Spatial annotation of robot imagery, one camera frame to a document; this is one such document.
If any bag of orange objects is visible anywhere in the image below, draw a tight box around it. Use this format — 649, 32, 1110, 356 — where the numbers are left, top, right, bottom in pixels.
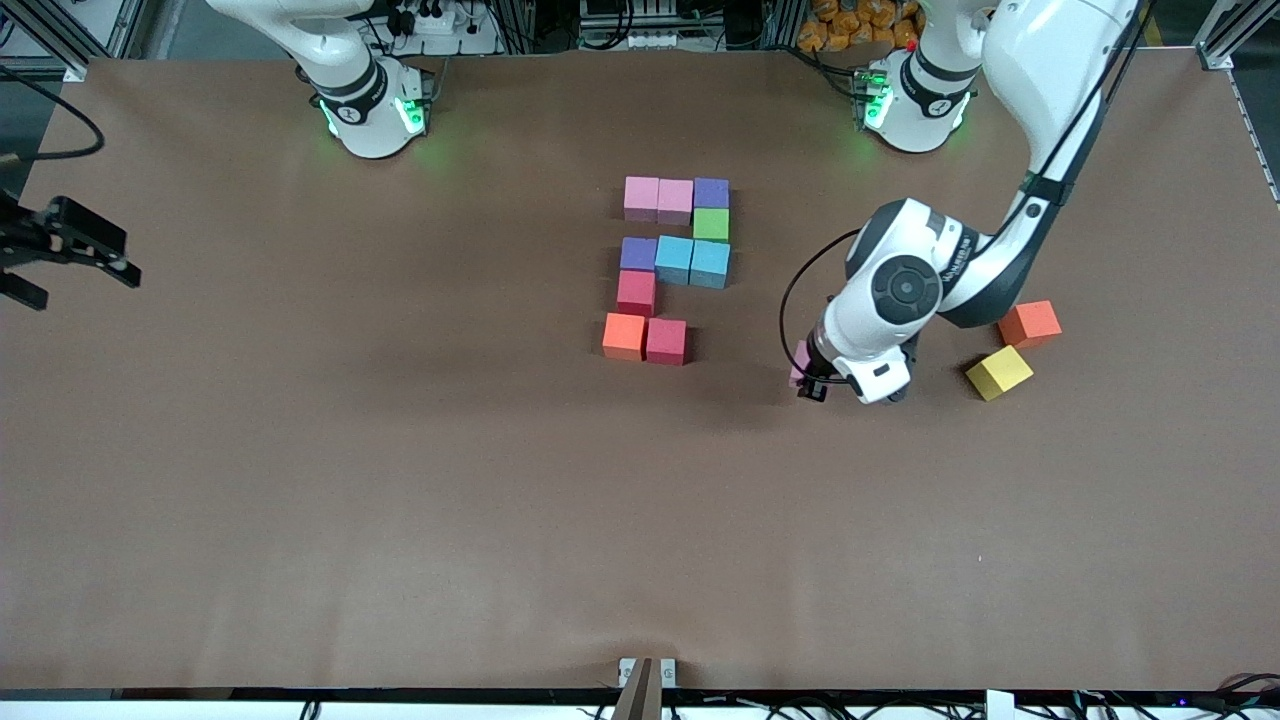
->
797, 0, 926, 53

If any blue foam cube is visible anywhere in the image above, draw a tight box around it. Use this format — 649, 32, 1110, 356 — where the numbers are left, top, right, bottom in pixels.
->
655, 235, 694, 287
690, 240, 732, 291

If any brown paper table cover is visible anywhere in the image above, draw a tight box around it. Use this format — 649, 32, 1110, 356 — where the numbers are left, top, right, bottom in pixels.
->
0, 50, 1280, 691

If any orange foam cube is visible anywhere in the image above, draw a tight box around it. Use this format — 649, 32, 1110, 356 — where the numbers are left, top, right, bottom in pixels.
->
602, 313, 648, 362
997, 300, 1063, 350

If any aluminium frame profile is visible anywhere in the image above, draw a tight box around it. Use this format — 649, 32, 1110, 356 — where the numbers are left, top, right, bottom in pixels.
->
1195, 0, 1280, 71
0, 0, 151, 83

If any grey camera pole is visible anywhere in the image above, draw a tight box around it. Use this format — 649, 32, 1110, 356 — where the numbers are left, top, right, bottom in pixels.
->
612, 658, 657, 720

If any red foam cube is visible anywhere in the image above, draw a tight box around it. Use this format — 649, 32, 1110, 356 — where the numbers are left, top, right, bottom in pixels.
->
645, 318, 689, 367
616, 270, 658, 319

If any white equipment box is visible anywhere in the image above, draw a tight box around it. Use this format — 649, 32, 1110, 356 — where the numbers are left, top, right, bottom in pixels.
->
578, 0, 683, 51

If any yellow foam cube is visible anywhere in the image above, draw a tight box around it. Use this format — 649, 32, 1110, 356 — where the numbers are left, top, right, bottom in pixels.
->
966, 345, 1035, 402

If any white power strip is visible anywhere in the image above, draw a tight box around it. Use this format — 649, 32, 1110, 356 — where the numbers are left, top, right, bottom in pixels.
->
385, 0, 501, 56

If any metal mounting bracket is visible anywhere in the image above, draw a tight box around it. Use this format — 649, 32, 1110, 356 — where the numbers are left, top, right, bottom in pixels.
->
618, 657, 678, 689

